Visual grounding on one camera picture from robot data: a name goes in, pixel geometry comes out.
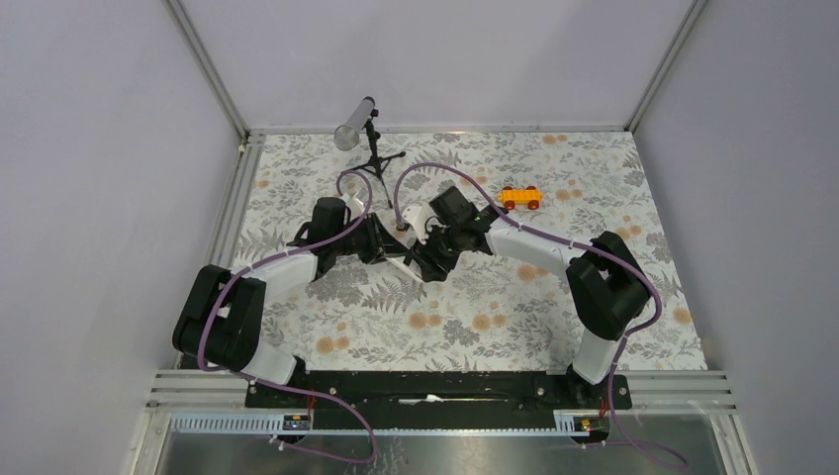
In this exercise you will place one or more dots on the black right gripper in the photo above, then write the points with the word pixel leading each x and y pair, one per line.
pixel 426 259

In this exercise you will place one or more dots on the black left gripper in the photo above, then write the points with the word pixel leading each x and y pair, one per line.
pixel 381 243

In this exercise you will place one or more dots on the white remote control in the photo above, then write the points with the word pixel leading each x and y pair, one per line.
pixel 411 269

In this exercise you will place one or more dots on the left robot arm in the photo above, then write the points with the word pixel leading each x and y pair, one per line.
pixel 221 319

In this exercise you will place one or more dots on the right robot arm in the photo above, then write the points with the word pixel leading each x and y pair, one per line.
pixel 607 286

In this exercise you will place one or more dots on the black mini tripod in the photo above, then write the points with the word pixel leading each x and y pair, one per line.
pixel 376 164

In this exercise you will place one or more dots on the silver metal tube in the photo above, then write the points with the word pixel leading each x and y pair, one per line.
pixel 347 136

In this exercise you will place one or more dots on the black base bar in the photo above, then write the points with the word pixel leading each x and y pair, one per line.
pixel 476 399

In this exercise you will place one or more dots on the floral table mat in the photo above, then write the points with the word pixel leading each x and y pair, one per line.
pixel 490 313

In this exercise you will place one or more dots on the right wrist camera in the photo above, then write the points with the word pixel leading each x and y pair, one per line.
pixel 416 218

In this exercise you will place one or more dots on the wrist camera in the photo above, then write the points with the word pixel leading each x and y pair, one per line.
pixel 355 205
pixel 416 218

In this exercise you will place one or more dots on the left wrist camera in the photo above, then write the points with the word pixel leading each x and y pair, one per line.
pixel 355 205

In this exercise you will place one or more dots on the white cable duct rail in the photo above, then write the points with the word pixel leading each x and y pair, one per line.
pixel 299 424

